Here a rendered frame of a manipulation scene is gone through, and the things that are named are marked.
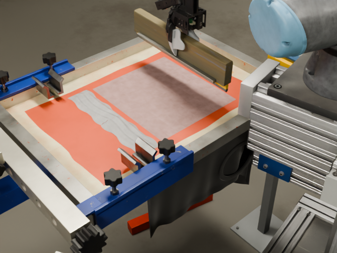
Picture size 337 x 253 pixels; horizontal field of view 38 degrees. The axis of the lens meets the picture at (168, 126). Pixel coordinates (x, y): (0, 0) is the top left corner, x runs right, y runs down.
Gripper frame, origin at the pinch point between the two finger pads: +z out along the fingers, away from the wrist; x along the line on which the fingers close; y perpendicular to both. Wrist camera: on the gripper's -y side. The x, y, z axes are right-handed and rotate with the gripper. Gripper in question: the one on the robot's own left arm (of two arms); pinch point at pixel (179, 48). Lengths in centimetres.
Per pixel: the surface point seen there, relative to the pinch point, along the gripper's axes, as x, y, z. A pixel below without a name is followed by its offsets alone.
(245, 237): 34, 10, 108
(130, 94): -14.5, -6.8, 13.7
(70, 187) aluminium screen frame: -52, 18, 10
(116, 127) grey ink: -28.1, 4.3, 13.0
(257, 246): 34, 16, 108
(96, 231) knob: -57, 38, 5
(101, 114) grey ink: -27.3, -4.2, 13.4
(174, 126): -14.8, 14.4, 13.7
